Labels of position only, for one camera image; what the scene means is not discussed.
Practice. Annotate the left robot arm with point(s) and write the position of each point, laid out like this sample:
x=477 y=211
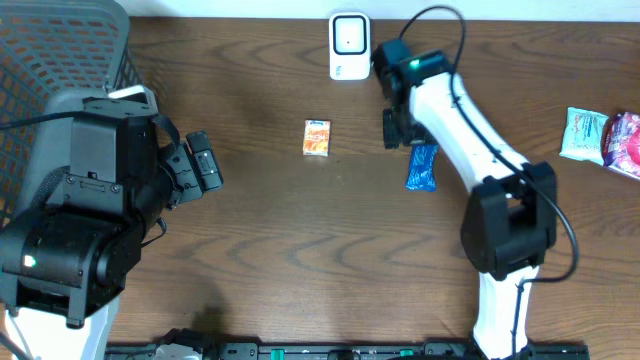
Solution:
x=65 y=259

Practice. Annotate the mint green tissue pack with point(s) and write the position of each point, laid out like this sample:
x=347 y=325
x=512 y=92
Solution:
x=583 y=134

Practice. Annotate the purple Carefree liner pack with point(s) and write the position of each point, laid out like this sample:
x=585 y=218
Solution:
x=620 y=149

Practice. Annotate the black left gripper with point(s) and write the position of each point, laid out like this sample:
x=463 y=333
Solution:
x=187 y=173

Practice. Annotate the blue Oreo cookie pack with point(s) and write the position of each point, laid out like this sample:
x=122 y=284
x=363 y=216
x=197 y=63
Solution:
x=421 y=168

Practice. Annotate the orange tissue pack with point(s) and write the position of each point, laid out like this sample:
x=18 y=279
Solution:
x=316 y=138

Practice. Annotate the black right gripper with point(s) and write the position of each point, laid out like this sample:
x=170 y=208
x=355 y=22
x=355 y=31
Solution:
x=395 y=130

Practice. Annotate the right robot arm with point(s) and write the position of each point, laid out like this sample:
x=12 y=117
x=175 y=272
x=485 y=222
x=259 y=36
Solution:
x=508 y=223

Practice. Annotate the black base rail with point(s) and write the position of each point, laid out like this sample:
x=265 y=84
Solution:
x=252 y=351

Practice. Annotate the grey plastic mesh basket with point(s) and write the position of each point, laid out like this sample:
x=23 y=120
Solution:
x=54 y=54

